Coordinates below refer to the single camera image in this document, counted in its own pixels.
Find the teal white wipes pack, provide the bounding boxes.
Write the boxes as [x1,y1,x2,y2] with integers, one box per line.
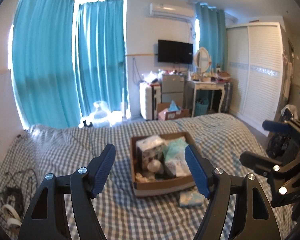
[162,137,191,178]

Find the white air conditioner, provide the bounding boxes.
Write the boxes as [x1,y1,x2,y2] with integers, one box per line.
[149,3,194,21]

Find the teal curtain left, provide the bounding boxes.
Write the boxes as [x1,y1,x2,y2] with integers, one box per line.
[11,0,127,128]

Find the small teal tissue packet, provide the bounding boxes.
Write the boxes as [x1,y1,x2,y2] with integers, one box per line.
[179,190,205,207]

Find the white dressing table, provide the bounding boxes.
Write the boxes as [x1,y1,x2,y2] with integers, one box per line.
[186,80,225,117]

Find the checkered bed cover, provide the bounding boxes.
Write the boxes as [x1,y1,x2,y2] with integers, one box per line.
[0,112,297,240]

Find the black cables on bed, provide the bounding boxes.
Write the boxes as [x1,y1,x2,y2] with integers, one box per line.
[0,168,39,228]

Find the small grey fridge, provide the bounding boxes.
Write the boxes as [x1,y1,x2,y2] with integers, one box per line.
[160,74,185,105]

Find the white suitcase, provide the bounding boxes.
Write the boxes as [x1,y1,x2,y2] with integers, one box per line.
[139,82,161,121]

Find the white cloth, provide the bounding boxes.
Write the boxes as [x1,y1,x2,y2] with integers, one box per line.
[135,171,156,183]

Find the floor cardboard box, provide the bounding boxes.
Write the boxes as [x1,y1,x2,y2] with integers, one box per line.
[157,101,190,121]

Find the white louvered wardrobe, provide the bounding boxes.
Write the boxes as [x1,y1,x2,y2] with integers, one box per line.
[226,22,285,135]

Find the teal curtain right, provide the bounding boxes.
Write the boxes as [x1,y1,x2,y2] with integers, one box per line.
[195,3,228,70]

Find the teal curtain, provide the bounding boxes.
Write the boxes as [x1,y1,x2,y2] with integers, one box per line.
[195,3,228,70]
[11,0,127,128]

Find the brown cardboard box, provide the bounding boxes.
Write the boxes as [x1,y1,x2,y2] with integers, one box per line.
[130,132,195,197]

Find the black wall television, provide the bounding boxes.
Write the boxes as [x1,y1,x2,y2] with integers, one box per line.
[157,40,193,64]

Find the oval vanity mirror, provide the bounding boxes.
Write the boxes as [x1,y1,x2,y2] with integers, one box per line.
[193,47,212,74]

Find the clear water jug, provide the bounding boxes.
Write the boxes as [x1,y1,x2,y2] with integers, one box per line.
[88,101,110,127]

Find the teal waste basket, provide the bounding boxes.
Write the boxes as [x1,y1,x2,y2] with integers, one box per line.
[194,98,209,116]

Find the black white tissue pack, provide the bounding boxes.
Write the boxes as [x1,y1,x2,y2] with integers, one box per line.
[136,135,166,171]

